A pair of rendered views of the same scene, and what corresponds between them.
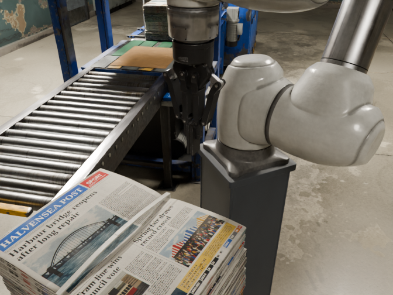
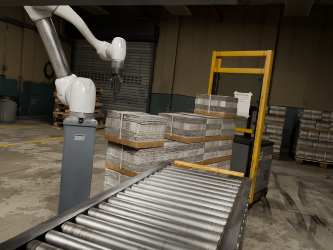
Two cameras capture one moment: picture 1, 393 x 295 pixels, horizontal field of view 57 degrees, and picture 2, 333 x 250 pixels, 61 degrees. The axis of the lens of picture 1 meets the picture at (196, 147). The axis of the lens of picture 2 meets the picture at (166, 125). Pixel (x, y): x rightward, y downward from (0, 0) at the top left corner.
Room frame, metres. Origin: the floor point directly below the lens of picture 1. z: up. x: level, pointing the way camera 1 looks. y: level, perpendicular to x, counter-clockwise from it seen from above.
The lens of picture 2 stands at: (2.56, 0.66, 1.21)
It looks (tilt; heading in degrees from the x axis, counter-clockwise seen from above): 6 degrees down; 188
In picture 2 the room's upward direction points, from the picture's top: 6 degrees clockwise
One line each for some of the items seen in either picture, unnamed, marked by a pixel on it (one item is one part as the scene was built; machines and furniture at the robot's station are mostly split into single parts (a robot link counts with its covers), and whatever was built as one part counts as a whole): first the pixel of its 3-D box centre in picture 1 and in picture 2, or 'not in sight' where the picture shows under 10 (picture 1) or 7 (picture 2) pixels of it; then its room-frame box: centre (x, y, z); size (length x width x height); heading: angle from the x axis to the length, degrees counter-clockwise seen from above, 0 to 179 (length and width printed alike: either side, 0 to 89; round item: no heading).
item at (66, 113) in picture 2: not in sight; (78, 105); (-5.72, -3.30, 0.65); 1.33 x 0.94 x 1.30; 172
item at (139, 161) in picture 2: not in sight; (166, 184); (0.05, 0.37, 0.42); 1.17 x 0.39 x 0.83; 148
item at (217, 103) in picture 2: not in sight; (210, 153); (-0.56, 0.76, 0.65); 0.39 x 0.30 x 1.29; 58
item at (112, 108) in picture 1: (89, 108); (155, 223); (1.64, 0.53, 0.77); 0.47 x 0.05 x 0.05; 78
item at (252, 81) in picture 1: (252, 99); (82, 94); (0.84, -0.14, 1.17); 0.18 x 0.16 x 0.22; 47
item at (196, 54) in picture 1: (193, 63); (116, 75); (0.65, 0.01, 1.32); 0.08 x 0.07 x 0.09; 58
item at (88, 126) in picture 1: (70, 126); (174, 205); (1.45, 0.58, 0.77); 0.47 x 0.05 x 0.05; 78
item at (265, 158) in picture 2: not in sight; (239, 166); (-1.25, 1.18, 0.40); 0.69 x 0.55 x 0.80; 58
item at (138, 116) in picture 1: (128, 131); (112, 204); (1.46, 0.32, 0.74); 1.34 x 0.05 x 0.12; 168
